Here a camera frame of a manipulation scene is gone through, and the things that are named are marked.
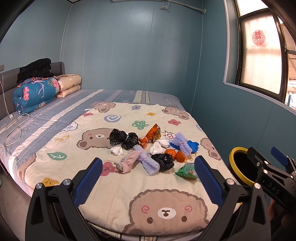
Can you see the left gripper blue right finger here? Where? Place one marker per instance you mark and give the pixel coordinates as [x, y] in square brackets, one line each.
[242, 210]

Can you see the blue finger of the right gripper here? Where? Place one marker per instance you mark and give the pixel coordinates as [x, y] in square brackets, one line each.
[257, 159]
[280, 156]

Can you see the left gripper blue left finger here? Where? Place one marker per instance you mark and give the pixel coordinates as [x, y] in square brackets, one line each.
[54, 213]

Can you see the blue rubber glove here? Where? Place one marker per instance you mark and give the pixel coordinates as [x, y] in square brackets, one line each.
[193, 145]

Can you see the green snack wrapper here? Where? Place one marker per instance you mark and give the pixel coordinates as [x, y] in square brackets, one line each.
[187, 171]

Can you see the purple foam net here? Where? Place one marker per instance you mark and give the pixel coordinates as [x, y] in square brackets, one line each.
[149, 164]
[180, 141]

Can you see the whole orange tangerine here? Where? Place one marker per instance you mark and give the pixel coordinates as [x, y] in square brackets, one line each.
[171, 152]

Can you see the pink grey cloth bundle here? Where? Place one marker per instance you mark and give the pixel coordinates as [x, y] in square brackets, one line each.
[126, 164]

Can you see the small black plastic bag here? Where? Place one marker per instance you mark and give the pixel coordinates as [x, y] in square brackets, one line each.
[164, 160]

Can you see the black plastic bag bundle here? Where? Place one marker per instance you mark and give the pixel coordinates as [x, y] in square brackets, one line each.
[126, 140]

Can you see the orange snack wrapper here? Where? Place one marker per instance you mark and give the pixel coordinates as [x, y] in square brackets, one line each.
[153, 135]

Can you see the yellow rimmed black trash bin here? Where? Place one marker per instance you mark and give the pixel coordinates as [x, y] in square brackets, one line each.
[241, 167]

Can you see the person's right hand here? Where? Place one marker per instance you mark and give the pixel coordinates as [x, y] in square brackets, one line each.
[282, 223]

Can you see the cream bear print quilt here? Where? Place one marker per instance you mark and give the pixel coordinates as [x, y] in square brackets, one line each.
[148, 188]

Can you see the red paper window decoration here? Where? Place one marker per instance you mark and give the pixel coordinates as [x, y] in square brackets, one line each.
[258, 37]

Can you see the blue floral folded quilt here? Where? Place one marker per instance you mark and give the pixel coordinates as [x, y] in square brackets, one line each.
[35, 93]

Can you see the peach folded quilt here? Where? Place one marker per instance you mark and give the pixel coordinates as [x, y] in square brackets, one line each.
[69, 83]

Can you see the grey bed headboard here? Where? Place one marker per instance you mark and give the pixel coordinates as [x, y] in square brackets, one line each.
[8, 85]

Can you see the black folded clothing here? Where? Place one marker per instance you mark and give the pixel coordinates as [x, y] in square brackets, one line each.
[39, 68]

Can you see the curtain rod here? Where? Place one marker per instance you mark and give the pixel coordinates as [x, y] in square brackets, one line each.
[166, 5]

